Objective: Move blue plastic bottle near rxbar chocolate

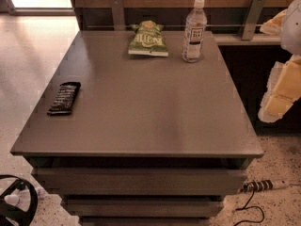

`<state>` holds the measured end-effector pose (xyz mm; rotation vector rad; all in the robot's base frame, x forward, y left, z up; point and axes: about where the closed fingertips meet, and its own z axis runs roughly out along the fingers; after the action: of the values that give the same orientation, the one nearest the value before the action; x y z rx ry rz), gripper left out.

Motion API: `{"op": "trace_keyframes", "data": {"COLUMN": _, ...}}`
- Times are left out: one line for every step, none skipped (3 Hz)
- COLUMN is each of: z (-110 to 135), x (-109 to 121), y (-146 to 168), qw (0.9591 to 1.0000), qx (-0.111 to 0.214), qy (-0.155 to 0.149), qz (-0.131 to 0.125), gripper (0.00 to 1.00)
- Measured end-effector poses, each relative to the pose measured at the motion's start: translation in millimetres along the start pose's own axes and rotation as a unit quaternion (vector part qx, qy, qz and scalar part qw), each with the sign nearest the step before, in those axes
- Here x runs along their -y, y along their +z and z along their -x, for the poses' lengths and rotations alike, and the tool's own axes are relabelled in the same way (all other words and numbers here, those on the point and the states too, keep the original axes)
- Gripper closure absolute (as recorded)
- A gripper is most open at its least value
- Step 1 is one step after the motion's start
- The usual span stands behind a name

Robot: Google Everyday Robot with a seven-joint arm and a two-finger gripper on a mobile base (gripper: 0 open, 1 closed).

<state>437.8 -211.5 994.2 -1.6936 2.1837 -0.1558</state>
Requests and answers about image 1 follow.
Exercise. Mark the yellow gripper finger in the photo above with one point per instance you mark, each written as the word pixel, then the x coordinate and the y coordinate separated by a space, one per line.
pixel 283 89
pixel 272 27

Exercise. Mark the clear plastic water bottle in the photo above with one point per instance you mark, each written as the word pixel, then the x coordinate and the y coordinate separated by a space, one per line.
pixel 195 26

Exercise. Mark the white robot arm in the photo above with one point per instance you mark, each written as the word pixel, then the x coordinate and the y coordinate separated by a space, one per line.
pixel 290 31

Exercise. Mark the striped power strip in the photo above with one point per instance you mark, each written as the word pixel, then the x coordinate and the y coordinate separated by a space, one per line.
pixel 263 185

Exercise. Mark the green chip bag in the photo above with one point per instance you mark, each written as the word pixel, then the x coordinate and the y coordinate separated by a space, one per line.
pixel 148 40

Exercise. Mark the grey drawer cabinet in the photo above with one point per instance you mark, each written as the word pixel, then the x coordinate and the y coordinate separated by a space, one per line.
pixel 150 141

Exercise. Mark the right metal bracket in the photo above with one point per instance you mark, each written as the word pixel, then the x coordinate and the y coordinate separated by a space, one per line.
pixel 253 14

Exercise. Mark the metal bracket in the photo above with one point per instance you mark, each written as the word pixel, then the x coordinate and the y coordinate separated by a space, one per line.
pixel 117 9
pixel 253 14

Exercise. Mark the left metal bracket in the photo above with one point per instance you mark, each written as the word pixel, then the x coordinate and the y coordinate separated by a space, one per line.
pixel 117 9

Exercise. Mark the metal rail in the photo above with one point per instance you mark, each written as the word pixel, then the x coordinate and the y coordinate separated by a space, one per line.
pixel 165 26

